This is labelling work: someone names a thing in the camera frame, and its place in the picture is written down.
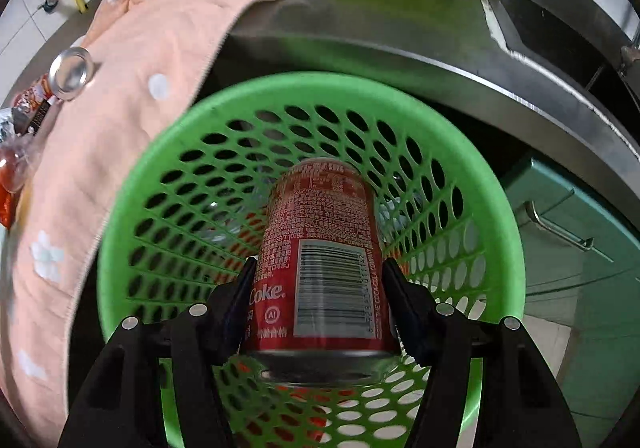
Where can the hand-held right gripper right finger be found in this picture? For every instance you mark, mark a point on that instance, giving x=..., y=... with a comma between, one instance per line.
x=400, y=298

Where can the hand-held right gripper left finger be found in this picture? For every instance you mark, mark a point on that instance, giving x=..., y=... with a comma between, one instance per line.
x=240, y=298

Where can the red soda can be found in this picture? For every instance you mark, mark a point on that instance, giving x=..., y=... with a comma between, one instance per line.
x=320, y=253

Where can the green perforated plastic basket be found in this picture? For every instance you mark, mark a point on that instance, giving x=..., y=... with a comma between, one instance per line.
x=440, y=168

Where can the green cabinet door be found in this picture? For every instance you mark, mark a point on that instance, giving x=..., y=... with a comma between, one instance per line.
x=565, y=278

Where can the pink flower-print towel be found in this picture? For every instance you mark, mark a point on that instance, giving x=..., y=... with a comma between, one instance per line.
x=115, y=128

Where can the crumpled clear plastic wrapper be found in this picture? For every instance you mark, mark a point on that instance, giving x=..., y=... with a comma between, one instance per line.
x=15, y=163

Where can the red white printed can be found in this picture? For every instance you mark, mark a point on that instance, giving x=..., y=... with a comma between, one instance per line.
x=70, y=73

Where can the stainless steel sink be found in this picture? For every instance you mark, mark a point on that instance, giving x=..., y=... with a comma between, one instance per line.
x=560, y=43

